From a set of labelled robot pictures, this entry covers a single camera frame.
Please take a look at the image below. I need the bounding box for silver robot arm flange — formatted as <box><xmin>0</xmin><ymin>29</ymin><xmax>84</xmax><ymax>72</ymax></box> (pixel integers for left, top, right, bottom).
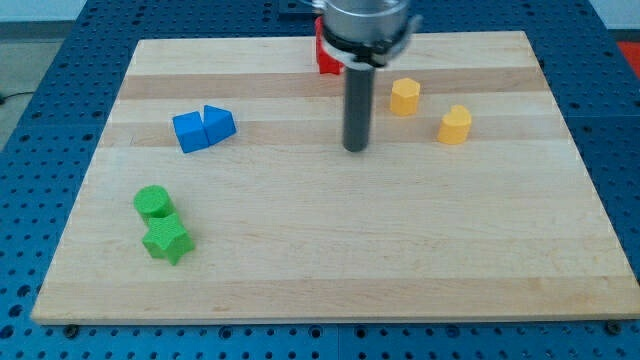
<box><xmin>310</xmin><ymin>0</ymin><xmax>423</xmax><ymax>71</ymax></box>

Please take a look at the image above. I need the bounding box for yellow hexagon block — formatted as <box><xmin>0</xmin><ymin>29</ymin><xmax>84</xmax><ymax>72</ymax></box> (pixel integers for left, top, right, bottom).
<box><xmin>390</xmin><ymin>78</ymin><xmax>421</xmax><ymax>116</ymax></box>

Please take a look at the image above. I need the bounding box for yellow heart block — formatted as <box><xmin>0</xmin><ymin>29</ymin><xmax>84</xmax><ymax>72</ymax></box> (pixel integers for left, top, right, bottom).
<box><xmin>437</xmin><ymin>105</ymin><xmax>472</xmax><ymax>145</ymax></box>

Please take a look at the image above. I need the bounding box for wooden board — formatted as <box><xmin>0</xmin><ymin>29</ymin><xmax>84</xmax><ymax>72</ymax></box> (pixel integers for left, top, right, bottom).
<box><xmin>32</xmin><ymin>31</ymin><xmax>639</xmax><ymax>325</ymax></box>

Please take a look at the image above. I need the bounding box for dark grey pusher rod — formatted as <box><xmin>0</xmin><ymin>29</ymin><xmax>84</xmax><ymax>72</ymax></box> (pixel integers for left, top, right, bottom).
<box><xmin>342</xmin><ymin>68</ymin><xmax>375</xmax><ymax>152</ymax></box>

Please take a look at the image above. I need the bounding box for red block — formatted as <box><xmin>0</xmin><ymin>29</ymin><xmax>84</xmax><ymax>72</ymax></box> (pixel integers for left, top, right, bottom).
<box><xmin>314</xmin><ymin>16</ymin><xmax>343</xmax><ymax>75</ymax></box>

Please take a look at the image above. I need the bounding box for blue triangle block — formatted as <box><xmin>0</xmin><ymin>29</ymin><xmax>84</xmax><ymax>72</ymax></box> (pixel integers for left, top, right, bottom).
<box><xmin>203</xmin><ymin>105</ymin><xmax>237</xmax><ymax>145</ymax></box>

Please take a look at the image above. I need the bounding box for blue cube block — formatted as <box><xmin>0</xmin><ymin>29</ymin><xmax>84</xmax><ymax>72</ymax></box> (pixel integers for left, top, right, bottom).
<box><xmin>172</xmin><ymin>111</ymin><xmax>209</xmax><ymax>153</ymax></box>

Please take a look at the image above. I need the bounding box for green star block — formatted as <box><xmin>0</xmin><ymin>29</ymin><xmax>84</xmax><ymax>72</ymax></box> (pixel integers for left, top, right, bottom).
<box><xmin>142</xmin><ymin>213</ymin><xmax>195</xmax><ymax>266</ymax></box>

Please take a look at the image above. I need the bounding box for green cylinder block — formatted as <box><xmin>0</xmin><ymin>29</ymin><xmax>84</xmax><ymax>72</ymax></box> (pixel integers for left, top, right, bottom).
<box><xmin>133</xmin><ymin>185</ymin><xmax>175</xmax><ymax>225</ymax></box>

